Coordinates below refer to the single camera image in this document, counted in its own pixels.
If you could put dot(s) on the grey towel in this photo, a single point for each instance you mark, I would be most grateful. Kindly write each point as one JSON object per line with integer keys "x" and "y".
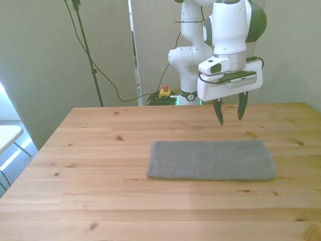
{"x": 210, "y": 160}

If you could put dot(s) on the black camera stand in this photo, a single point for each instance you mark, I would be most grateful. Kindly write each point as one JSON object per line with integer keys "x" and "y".
{"x": 86, "y": 50}

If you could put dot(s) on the yellow emergency stop button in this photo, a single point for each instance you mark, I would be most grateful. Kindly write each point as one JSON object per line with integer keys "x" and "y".
{"x": 165, "y": 93}

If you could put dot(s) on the white folding chair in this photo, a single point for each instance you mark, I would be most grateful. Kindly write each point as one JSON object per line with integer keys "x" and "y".
{"x": 7, "y": 138}

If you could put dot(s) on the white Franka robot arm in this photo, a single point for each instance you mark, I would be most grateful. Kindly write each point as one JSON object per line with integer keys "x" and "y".
{"x": 225, "y": 30}

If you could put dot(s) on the black zip tie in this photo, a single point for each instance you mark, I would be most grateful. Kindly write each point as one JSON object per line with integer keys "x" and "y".
{"x": 188, "y": 22}

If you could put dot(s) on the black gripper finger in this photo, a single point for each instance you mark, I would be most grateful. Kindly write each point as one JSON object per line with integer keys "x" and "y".
{"x": 218, "y": 110}
{"x": 242, "y": 105}

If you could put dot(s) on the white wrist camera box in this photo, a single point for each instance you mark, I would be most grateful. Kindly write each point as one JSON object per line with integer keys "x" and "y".
{"x": 208, "y": 65}

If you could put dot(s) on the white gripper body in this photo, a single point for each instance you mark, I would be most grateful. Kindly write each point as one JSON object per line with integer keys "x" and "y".
{"x": 218, "y": 90}

